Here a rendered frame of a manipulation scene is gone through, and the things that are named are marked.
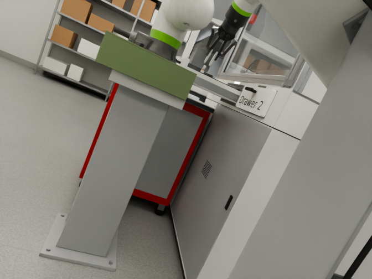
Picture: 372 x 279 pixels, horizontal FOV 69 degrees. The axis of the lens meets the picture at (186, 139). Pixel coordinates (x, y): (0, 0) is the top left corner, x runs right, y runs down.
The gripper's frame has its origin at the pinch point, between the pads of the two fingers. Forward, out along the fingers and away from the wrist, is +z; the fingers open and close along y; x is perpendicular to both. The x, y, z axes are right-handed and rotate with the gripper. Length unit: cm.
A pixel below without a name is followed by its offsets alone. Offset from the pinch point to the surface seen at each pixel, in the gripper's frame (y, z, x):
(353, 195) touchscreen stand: -16, -49, 91
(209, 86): -5.9, 8.2, 8.8
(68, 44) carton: 187, 265, -245
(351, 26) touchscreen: -8, -60, 69
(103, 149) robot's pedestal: 22, 20, 59
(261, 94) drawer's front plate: -22.6, -11.7, 23.3
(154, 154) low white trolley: 0, 60, 22
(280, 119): -28, -17, 40
